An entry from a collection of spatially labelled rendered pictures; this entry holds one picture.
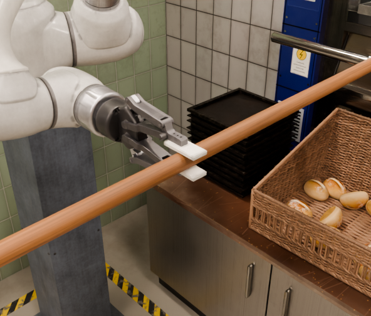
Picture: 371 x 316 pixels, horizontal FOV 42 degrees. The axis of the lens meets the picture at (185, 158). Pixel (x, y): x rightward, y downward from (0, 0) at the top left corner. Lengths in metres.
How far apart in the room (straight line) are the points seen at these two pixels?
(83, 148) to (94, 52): 0.30
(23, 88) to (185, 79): 1.50
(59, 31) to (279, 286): 0.97
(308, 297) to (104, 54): 0.91
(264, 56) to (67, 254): 1.05
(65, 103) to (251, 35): 1.18
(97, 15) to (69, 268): 0.85
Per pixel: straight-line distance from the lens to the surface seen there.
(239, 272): 1.65
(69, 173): 1.53
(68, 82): 0.94
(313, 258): 1.48
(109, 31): 1.36
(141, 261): 2.31
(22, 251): 0.64
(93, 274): 1.82
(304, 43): 1.37
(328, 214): 1.58
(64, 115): 0.94
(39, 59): 1.38
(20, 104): 0.89
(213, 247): 1.69
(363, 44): 1.74
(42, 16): 1.37
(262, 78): 1.99
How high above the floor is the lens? 1.57
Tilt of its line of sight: 31 degrees down
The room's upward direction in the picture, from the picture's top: straight up
